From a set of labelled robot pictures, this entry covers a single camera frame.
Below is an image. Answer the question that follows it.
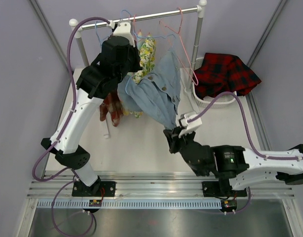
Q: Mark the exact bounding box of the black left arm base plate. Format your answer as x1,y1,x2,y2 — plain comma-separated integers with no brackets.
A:
72,180,116,197

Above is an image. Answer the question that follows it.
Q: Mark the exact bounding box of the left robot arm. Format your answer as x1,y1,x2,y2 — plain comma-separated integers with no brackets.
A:
41,35,141,196

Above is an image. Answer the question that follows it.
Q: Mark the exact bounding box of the white metal clothes rack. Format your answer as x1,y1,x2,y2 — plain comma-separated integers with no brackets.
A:
68,0,208,139

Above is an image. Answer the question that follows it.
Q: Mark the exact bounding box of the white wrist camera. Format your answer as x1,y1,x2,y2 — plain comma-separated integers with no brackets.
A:
109,20,136,47
178,111,202,138

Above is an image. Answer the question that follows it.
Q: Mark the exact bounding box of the pastel tie-dye garment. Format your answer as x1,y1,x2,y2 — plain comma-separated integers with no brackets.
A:
118,31,151,119

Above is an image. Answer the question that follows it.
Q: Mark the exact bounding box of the aluminium mounting rail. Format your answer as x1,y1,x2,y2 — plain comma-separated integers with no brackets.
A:
27,171,295,199

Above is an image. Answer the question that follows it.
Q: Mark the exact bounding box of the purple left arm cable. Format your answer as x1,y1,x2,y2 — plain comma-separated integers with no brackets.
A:
32,16,113,235

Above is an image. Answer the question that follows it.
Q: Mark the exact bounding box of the pink wire hanger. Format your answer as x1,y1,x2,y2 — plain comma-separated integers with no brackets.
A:
159,7,199,85

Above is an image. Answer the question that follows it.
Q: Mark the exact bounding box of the red black plaid skirt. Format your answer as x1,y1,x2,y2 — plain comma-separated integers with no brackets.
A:
195,53,261,99

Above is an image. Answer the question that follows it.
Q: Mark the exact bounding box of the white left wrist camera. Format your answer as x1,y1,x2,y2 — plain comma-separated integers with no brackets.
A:
109,20,136,47

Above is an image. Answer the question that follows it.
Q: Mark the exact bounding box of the red beige checked garment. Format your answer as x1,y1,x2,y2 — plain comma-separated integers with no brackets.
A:
99,91,123,127

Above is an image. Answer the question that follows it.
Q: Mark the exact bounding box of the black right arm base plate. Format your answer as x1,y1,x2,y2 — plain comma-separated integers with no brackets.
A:
201,181,231,199

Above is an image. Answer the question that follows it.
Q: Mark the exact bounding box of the white plastic perforated basket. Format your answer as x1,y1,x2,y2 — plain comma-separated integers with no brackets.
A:
191,57,238,109

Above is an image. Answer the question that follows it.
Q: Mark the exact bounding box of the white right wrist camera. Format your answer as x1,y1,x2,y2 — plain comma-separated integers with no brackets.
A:
178,111,202,138

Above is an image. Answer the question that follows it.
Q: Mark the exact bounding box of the white slotted cable duct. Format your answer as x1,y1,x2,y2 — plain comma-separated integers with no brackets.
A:
37,199,221,209

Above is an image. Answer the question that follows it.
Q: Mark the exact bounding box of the light blue denim garment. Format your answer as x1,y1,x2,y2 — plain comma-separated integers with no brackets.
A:
117,49,181,130

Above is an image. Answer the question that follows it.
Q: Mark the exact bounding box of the blue wire hanger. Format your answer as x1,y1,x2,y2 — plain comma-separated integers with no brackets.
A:
120,9,177,94
94,21,109,47

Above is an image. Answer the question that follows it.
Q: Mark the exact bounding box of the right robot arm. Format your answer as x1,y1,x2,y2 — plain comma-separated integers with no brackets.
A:
163,127,303,197

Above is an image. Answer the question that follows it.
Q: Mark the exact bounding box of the yellow green floral garment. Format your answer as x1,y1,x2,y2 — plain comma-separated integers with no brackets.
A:
130,36,158,119

